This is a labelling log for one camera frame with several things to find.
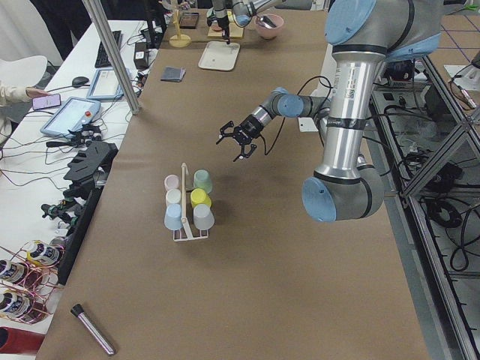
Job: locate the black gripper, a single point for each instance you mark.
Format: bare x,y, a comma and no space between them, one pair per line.
223,23
249,127

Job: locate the cream rabbit tray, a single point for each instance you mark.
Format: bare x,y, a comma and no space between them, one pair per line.
219,56

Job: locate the green cup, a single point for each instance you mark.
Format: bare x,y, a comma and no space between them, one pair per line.
202,180

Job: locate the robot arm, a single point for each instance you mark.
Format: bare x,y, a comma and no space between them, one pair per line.
243,12
365,36

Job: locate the yellow cup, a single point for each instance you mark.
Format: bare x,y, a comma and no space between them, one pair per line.
198,196

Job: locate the pink cup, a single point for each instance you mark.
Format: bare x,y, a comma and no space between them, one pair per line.
172,181

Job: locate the cream white cup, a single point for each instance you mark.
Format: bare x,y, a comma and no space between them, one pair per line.
173,196

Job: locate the grey cup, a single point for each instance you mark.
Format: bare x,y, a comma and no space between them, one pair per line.
203,217

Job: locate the light blue cup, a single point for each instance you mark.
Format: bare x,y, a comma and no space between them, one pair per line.
173,217

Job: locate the bamboo cutting board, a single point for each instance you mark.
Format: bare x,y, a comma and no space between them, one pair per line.
235,32

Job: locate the metal ice scoop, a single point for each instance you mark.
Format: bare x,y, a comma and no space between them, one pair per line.
266,22

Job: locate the pink bowl with ice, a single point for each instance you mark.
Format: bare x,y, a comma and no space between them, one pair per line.
270,33

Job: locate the wooden mug tree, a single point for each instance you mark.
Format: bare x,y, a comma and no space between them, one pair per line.
178,40

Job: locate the grey folded cloth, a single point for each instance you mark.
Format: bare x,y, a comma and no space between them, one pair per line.
173,74

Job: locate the blue teach pendant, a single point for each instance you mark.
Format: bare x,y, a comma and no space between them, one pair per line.
105,86
71,116

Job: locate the person in yellow shirt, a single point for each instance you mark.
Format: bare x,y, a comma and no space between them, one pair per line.
19,79

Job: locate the red cylinder can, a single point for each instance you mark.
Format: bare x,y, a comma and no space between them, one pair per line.
20,342

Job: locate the white wire cup rack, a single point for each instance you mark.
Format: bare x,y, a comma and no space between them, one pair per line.
185,233

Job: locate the aluminium frame post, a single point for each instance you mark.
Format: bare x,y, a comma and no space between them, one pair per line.
99,18

